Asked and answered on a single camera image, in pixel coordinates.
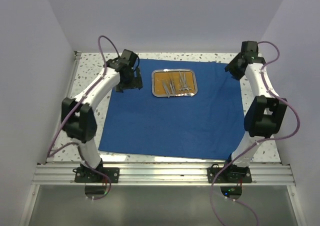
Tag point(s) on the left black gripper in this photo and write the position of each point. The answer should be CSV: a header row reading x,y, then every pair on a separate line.
x,y
135,83

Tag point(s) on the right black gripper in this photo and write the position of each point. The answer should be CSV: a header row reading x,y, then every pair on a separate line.
x,y
230,67

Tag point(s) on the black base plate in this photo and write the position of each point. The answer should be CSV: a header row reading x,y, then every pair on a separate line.
x,y
233,174
101,174

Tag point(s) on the aluminium front rail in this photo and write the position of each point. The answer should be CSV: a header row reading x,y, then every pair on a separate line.
x,y
167,173

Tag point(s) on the steel surgical scissors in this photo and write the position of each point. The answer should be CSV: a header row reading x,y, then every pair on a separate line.
x,y
183,82

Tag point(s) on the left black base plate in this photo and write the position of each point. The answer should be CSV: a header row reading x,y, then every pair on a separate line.
x,y
101,174

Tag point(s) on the blue surgical cloth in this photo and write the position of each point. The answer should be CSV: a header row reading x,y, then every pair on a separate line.
x,y
208,125

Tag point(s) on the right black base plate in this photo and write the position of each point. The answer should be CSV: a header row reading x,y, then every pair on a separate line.
x,y
233,174

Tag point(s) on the steel tray orange liner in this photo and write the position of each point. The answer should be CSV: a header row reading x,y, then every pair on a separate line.
x,y
184,80

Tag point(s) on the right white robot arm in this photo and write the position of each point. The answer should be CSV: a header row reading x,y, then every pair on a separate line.
x,y
264,117

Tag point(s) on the steel forceps clamp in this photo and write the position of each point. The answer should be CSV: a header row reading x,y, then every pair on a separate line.
x,y
182,83

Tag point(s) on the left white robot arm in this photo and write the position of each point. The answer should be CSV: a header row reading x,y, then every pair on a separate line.
x,y
77,114

